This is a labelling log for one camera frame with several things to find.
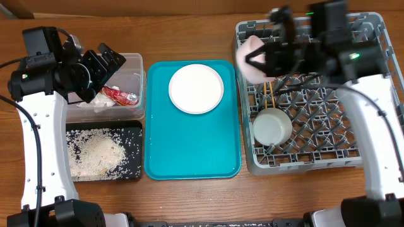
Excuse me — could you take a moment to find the small pink plate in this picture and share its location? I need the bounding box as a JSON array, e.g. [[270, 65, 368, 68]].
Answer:
[[235, 35, 275, 84]]

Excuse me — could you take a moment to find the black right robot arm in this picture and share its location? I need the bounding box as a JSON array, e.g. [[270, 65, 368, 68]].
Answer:
[[235, 1, 403, 226]]

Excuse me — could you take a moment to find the white tissue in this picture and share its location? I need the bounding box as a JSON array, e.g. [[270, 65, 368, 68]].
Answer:
[[76, 90, 116, 113]]

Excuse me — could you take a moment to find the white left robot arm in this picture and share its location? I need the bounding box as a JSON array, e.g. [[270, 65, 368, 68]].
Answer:
[[6, 26, 136, 226]]

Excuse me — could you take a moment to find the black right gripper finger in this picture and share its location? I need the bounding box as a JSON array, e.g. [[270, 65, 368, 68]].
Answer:
[[245, 59, 268, 76], [245, 44, 267, 60]]

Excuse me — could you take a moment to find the red snack wrapper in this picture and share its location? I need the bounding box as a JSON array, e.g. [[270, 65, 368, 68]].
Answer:
[[102, 86, 139, 106]]

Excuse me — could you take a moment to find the white bowl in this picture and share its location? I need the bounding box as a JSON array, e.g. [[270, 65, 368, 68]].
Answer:
[[252, 108, 293, 146]]

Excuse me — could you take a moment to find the large pink plate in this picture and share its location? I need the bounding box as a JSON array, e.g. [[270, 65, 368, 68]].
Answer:
[[169, 64, 224, 114]]

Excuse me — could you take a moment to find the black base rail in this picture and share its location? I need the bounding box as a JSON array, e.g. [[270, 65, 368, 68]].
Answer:
[[136, 218, 309, 227]]

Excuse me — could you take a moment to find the teal plastic tray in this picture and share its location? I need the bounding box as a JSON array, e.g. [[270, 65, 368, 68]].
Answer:
[[144, 60, 242, 180]]

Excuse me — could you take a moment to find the clear plastic waste bin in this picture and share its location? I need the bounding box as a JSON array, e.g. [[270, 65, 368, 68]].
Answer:
[[66, 53, 147, 123]]

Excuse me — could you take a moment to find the grey plastic dish rack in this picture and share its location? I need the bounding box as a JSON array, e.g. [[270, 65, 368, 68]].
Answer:
[[234, 12, 403, 175]]

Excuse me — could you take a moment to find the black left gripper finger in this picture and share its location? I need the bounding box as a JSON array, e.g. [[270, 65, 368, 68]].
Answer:
[[83, 50, 109, 91], [98, 43, 126, 76]]

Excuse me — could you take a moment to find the black tray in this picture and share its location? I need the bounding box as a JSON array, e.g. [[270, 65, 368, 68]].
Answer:
[[64, 119, 144, 183]]

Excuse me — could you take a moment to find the wooden chopstick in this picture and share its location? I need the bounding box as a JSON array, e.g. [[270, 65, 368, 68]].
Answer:
[[263, 83, 268, 109], [269, 82, 276, 108]]

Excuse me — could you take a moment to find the spilled rice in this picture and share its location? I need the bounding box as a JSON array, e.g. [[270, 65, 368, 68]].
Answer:
[[65, 127, 143, 182]]

